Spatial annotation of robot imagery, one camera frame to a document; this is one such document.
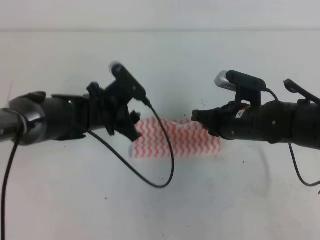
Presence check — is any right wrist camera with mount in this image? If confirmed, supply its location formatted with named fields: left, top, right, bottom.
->
left=214, top=70, right=267, bottom=106

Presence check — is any black left camera cable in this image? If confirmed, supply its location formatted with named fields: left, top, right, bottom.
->
left=0, top=97, right=175, bottom=240

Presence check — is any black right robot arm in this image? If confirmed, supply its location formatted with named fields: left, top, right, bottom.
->
left=191, top=79, right=320, bottom=150

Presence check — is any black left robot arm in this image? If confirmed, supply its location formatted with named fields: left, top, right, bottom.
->
left=0, top=81, right=142, bottom=146

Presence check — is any pink white wavy towel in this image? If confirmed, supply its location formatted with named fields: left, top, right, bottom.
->
left=129, top=117, right=222, bottom=160

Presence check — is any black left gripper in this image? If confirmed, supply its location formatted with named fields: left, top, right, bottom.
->
left=72, top=81, right=142, bottom=142

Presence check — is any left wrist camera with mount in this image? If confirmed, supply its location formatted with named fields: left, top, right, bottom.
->
left=103, top=62, right=147, bottom=107

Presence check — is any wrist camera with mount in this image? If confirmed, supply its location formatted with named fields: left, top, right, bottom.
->
left=103, top=62, right=147, bottom=107
left=214, top=70, right=267, bottom=106

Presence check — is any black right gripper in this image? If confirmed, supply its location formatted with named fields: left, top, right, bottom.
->
left=191, top=100, right=294, bottom=144

